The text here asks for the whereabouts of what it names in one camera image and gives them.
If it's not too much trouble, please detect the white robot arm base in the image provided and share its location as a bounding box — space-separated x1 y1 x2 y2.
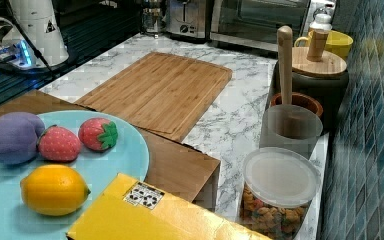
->
0 0 69 71

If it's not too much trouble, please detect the silver two-slot toaster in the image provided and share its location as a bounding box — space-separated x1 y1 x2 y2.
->
166 0 214 40

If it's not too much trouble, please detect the stainless toaster oven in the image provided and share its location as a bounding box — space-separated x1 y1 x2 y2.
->
210 0 310 52

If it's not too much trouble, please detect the bamboo cutting board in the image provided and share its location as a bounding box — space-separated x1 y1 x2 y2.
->
76 52 232 142

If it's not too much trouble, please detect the wooden drawer box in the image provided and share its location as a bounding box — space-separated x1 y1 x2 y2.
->
0 90 220 211

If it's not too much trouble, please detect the red toy strawberry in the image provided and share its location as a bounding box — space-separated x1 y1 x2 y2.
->
78 117 118 151
37 125 81 162

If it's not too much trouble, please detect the frosted plastic cup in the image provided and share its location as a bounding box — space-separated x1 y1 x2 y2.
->
259 104 323 159

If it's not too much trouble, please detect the clear cereal jar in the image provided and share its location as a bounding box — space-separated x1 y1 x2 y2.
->
239 147 321 240

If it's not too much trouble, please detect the brown wooden utensil cup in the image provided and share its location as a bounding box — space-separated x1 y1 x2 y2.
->
270 92 324 117

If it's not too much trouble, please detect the yellow cereal box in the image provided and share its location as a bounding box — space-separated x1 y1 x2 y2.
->
67 174 271 240

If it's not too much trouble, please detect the dark canister with wooden lid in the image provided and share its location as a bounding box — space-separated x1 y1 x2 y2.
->
268 30 349 131

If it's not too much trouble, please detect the yellow toy lemon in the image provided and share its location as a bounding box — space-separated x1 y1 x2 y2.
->
20 164 90 216

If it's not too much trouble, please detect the white bottle with cap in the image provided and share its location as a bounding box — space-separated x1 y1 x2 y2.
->
309 13 332 31

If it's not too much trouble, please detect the yellow mug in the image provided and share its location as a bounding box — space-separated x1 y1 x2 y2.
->
294 30 353 60

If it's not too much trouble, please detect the purple toy plum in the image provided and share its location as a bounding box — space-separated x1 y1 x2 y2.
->
0 112 45 165

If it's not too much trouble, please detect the light blue plate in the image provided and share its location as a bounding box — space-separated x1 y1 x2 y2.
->
0 110 149 240

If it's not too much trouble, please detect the wooden utensil handle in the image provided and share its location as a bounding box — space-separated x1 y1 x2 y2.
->
277 26 293 104

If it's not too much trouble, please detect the black cable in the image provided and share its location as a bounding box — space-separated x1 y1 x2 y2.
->
0 0 56 76

